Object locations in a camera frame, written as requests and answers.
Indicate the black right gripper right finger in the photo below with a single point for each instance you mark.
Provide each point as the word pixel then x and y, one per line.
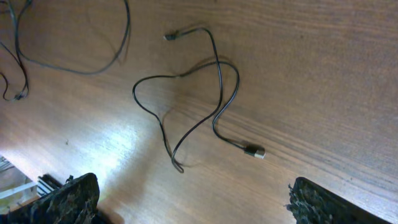
pixel 310 203

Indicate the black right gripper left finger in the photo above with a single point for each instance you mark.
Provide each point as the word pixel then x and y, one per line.
pixel 74 202

